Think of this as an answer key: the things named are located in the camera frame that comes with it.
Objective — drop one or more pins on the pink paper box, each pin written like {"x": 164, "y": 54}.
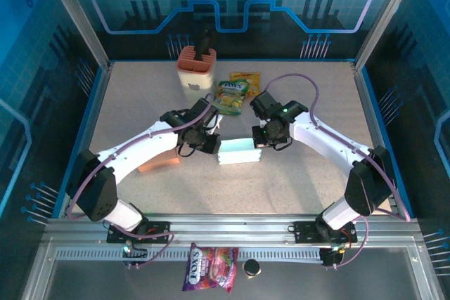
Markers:
{"x": 158, "y": 163}

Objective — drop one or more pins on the cream knife block pink top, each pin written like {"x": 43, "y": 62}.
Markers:
{"x": 195, "y": 78}

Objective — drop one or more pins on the purple berries candy bag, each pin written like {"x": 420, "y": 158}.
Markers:
{"x": 207, "y": 268}

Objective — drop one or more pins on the aluminium front rail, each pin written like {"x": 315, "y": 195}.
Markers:
{"x": 228, "y": 229}

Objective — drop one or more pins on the aluminium side rail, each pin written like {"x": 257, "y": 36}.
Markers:
{"x": 366, "y": 103}
{"x": 97, "y": 103}

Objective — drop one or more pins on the grey metal shelf panel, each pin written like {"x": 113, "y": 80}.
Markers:
{"x": 316, "y": 282}

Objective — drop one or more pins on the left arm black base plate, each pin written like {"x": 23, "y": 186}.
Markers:
{"x": 119, "y": 235}

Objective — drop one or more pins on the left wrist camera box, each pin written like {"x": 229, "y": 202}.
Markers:
{"x": 215, "y": 124}

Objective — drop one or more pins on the yellow candy bag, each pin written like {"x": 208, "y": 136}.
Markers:
{"x": 249, "y": 84}

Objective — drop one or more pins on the aluminium frame post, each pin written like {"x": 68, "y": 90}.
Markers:
{"x": 75, "y": 15}
{"x": 386, "y": 15}

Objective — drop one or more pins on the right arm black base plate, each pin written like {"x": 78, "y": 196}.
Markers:
{"x": 306, "y": 231}

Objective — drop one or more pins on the green candy bag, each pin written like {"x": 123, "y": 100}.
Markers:
{"x": 230, "y": 98}

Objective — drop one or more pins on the black round cap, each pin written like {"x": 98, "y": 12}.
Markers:
{"x": 251, "y": 267}

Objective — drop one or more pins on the black electronics module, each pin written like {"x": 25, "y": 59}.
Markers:
{"x": 137, "y": 251}
{"x": 330, "y": 258}

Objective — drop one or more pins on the light blue paper box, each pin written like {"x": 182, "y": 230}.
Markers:
{"x": 239, "y": 156}

